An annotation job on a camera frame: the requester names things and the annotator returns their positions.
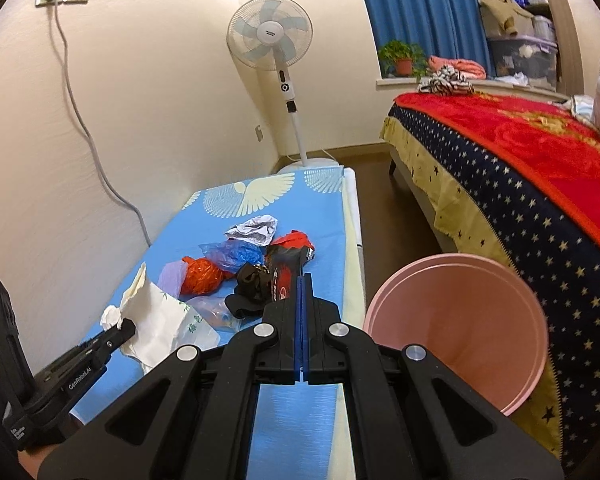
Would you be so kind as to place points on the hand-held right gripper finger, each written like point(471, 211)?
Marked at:
point(307, 320)
point(298, 320)

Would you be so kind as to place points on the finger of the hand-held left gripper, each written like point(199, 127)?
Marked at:
point(115, 335)

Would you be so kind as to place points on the white tissue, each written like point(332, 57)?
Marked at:
point(111, 316)

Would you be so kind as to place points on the white paper bag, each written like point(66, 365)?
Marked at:
point(165, 320)

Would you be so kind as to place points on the red black snack packet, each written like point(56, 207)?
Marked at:
point(282, 270)

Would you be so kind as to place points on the black wrapper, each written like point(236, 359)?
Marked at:
point(247, 285)

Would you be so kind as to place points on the lilac plastic bag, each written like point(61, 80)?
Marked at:
point(171, 276)

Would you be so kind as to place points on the clear plastic bag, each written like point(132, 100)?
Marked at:
point(212, 312)

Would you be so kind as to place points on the orange plastic bag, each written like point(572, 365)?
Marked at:
point(205, 277)

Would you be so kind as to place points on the pink plastic bin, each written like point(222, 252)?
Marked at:
point(455, 320)

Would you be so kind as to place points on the blue plastic shoe cover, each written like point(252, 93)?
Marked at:
point(240, 255)

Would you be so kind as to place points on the white crumpled plastic bag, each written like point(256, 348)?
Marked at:
point(252, 230)

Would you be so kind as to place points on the blue bird-print table cloth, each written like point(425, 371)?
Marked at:
point(260, 200)

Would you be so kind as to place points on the red star-print blanket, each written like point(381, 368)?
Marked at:
point(505, 135)

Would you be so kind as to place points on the potted green plant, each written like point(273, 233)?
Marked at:
point(404, 65)

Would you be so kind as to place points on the black white striped cloth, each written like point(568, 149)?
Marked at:
point(445, 82)

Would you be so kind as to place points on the white standing fan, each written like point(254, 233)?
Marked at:
point(272, 30)

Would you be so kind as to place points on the pink folded cloth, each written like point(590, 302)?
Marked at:
point(462, 66)

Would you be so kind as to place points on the white crumpled cloth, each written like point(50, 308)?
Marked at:
point(515, 79)

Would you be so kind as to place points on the large clear storage box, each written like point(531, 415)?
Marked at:
point(520, 57)

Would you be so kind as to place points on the blue curtain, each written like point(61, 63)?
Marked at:
point(430, 5)

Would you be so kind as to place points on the light striped cloth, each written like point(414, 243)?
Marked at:
point(580, 106)

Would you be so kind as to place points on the beige jacket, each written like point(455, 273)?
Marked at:
point(500, 7)

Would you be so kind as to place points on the small clear lidded container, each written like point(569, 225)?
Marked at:
point(544, 27)

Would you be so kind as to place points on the wooden bookshelf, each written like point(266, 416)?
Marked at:
point(562, 10)

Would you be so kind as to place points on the small low wall socket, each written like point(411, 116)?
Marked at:
point(259, 133)

